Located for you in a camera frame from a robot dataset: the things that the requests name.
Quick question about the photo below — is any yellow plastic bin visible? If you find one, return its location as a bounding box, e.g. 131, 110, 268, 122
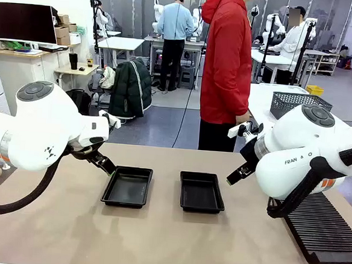
305, 84, 325, 96

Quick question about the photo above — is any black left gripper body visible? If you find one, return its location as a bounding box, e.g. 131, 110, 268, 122
66, 138, 104, 163

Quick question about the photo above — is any black backpack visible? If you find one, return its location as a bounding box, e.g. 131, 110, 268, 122
64, 87, 93, 116

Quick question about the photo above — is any black slotted board rack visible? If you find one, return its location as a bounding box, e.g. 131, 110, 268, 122
263, 188, 352, 264

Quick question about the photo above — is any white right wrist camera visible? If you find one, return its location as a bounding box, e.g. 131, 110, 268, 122
227, 119, 253, 140

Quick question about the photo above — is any black braided arm hose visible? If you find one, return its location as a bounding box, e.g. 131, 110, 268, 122
0, 143, 70, 221
265, 137, 352, 224

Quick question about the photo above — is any black plastic ESD tray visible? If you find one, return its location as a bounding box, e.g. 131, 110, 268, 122
99, 164, 154, 210
177, 171, 228, 215

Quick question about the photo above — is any person in light blue shirt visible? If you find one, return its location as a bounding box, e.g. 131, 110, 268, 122
152, 0, 196, 93

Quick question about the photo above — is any grey step stool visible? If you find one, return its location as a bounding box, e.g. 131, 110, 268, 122
178, 64, 196, 90

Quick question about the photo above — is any small wooden side desk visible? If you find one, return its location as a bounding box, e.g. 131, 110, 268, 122
52, 60, 100, 100

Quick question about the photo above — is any black braided left arm hose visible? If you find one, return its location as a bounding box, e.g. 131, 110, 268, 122
0, 143, 70, 221

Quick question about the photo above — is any white cloth bag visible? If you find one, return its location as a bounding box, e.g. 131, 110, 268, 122
99, 65, 117, 90

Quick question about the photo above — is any black braided right arm hose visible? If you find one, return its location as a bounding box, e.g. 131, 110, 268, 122
265, 137, 352, 224

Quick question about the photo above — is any dark green jacket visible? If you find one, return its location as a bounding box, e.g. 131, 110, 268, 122
107, 56, 155, 121

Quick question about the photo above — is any black tumbler cup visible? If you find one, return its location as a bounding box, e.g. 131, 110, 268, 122
68, 52, 80, 71

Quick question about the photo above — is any person in red jacket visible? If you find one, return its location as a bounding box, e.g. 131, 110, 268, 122
191, 0, 265, 154

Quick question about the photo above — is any white cabinet wooden top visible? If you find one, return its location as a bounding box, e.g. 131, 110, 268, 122
0, 44, 65, 119

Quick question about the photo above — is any white storage box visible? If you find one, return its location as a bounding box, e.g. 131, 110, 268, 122
69, 31, 83, 46

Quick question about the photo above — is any white background table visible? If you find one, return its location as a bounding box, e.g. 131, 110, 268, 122
95, 35, 146, 71

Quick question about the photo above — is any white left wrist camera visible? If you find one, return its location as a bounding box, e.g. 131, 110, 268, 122
97, 109, 123, 130

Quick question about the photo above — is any person in white jacket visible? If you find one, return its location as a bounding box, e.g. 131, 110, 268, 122
266, 5, 311, 87

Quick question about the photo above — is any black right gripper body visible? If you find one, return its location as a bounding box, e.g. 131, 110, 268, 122
238, 136, 263, 172

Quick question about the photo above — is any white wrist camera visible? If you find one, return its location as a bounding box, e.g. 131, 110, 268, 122
97, 109, 123, 130
227, 119, 253, 140

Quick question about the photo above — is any grey background workbench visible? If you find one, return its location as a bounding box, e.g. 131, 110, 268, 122
142, 35, 206, 88

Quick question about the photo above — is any black keyboard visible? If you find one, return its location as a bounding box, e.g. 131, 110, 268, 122
38, 43, 70, 54

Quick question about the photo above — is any seated person grey top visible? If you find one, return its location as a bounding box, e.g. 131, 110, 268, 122
94, 0, 116, 32

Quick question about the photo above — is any grey mesh basket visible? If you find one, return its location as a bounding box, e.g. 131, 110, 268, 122
269, 90, 334, 124

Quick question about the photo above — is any black camera tripod stand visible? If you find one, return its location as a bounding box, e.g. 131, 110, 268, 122
290, 19, 318, 87

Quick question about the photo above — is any black computer monitor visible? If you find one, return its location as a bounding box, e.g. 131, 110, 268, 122
0, 1, 61, 45

